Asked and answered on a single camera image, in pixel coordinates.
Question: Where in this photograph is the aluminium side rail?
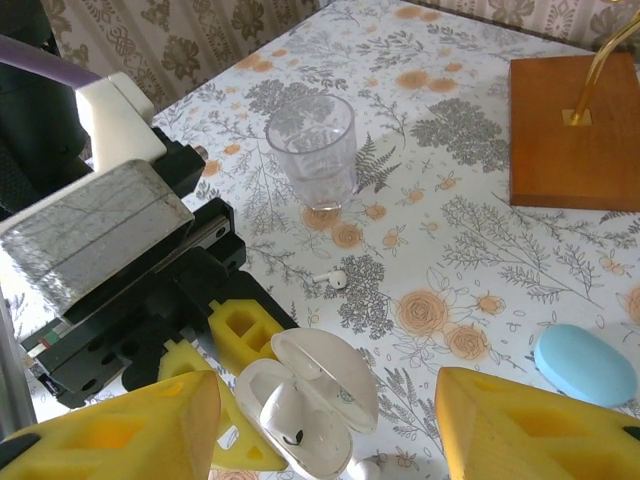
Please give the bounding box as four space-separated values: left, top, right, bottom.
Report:
0 292 39 441

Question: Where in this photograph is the white wireless earbud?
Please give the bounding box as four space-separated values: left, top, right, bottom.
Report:
347 458 382 480
312 269 348 290

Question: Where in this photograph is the light blue earbud case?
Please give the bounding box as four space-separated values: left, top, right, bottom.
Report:
532 323 639 407

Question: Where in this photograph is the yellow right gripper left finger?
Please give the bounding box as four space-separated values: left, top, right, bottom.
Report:
0 369 222 480

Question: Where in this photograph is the clear plastic cup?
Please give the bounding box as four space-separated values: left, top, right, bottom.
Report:
264 93 360 212

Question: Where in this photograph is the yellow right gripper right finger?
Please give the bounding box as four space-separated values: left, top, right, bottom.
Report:
433 367 640 480

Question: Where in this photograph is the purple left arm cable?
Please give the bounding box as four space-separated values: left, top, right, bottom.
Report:
0 34 101 89

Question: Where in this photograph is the white earbud charging case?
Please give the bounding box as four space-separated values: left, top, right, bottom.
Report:
233 327 380 480

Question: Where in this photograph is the floral tablecloth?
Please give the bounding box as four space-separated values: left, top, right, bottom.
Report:
0 0 640 480

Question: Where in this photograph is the gold wire rack wooden base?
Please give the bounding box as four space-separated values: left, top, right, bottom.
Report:
508 0 640 214

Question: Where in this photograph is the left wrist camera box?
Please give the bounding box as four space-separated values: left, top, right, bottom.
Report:
0 72 206 321

